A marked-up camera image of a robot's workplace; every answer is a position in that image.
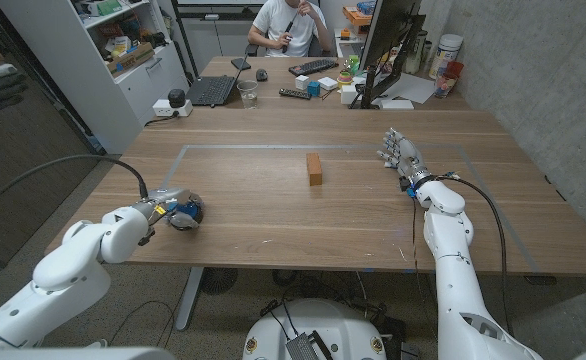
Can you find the dark computer mouse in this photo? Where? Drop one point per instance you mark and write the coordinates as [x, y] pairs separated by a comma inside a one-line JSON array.
[[261, 75]]

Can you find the red snack cup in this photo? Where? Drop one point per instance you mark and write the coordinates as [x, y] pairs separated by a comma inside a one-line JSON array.
[[448, 80]]

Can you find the white shelf cabinet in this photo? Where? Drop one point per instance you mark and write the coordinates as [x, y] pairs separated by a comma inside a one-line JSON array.
[[93, 90]]

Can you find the white cube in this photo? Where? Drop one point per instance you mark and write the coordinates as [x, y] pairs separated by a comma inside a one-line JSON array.
[[301, 82]]

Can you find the brown wooden block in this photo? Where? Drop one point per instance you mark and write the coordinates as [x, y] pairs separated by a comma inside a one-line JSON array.
[[314, 170]]

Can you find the teal cube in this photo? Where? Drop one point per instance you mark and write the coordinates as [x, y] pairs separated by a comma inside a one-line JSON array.
[[313, 89]]

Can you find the black laptop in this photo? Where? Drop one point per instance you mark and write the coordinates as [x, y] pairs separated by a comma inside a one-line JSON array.
[[213, 90]]

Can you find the white drawer cabinet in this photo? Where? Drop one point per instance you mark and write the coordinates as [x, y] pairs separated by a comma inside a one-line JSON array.
[[213, 37]]

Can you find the black computer monitor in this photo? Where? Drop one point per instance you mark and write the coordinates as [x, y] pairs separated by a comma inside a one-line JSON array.
[[388, 30]]

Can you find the white power strip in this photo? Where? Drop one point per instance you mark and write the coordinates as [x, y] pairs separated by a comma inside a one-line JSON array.
[[163, 107]]

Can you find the flat white box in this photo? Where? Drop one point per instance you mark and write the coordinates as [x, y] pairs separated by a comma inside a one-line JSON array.
[[327, 83]]

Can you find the black round floor disc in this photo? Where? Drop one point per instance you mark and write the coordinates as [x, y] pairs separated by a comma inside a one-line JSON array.
[[219, 280]]

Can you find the white canister blue label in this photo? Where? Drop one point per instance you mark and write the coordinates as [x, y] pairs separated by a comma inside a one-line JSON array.
[[445, 52]]

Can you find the flat white device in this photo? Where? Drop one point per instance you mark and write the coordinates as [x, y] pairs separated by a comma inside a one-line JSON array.
[[396, 104]]

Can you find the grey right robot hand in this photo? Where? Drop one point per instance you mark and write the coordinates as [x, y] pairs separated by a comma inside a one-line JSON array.
[[407, 155]]

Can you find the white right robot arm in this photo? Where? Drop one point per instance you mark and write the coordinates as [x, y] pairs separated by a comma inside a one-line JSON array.
[[455, 280]]

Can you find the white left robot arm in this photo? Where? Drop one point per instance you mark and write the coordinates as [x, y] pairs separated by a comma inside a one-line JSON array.
[[73, 270]]

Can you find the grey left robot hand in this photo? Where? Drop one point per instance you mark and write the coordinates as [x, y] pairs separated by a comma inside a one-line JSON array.
[[170, 194]]

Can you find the black round plug adapter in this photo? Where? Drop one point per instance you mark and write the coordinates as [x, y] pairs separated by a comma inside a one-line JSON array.
[[176, 97]]

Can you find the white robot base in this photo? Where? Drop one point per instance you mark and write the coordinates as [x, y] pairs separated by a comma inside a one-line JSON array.
[[333, 325]]

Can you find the clear drinking glass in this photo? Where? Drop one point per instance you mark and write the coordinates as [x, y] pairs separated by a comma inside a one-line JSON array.
[[248, 95]]

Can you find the cardboard box with label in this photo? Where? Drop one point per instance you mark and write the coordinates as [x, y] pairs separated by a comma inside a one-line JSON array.
[[130, 59]]

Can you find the white paper sheet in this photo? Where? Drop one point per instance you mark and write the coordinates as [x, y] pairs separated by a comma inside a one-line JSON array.
[[415, 87]]

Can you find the white table leg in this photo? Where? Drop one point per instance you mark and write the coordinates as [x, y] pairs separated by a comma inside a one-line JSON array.
[[189, 300]]

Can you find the black smartphone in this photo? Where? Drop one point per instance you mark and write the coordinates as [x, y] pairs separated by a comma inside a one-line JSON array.
[[241, 63]]

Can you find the blue dome button black base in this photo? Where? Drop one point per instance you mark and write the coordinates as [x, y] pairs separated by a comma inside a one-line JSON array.
[[189, 211]]

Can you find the green cup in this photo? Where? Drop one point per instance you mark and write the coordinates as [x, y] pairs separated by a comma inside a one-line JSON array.
[[353, 63]]

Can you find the ribbed grey electronics box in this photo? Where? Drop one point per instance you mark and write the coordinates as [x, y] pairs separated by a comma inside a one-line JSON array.
[[303, 347]]

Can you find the person in white t-shirt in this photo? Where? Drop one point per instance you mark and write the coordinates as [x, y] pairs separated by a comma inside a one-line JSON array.
[[283, 25]]

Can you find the thin black stick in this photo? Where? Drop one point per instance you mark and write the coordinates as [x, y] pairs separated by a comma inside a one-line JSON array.
[[288, 30]]

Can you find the black remote control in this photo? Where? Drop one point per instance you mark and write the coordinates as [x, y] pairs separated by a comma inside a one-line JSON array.
[[295, 93]]

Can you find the orange tray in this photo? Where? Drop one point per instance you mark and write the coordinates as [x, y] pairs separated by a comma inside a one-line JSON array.
[[357, 16]]

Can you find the small white box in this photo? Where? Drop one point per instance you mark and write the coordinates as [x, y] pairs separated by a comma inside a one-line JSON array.
[[348, 95]]

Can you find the black keyboard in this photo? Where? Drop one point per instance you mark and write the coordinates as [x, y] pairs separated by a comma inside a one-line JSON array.
[[314, 66]]

